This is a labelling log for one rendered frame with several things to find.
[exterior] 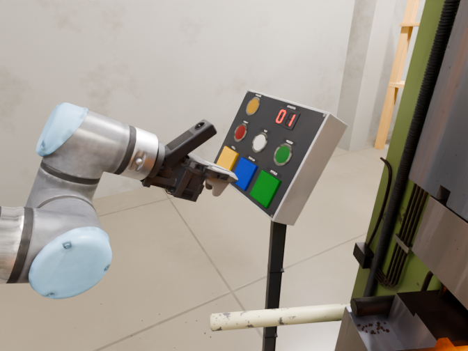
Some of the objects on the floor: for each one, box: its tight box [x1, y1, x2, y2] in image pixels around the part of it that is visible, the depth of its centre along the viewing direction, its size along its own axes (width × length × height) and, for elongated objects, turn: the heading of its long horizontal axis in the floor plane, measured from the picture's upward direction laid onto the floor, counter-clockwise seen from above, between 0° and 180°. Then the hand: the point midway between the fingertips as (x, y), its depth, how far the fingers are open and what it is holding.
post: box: [262, 220, 286, 351], centre depth 107 cm, size 4×4×108 cm
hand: (234, 175), depth 67 cm, fingers closed
